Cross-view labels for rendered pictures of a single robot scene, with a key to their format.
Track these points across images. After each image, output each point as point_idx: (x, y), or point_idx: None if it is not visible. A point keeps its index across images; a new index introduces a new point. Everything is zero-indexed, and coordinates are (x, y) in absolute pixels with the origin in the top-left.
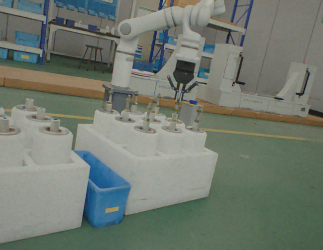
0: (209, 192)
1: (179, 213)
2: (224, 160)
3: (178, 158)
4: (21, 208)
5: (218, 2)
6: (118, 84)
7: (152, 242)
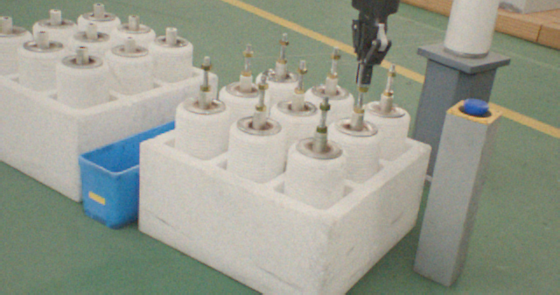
0: None
1: (196, 284)
2: None
3: (218, 178)
4: (24, 137)
5: None
6: (446, 42)
7: (72, 263)
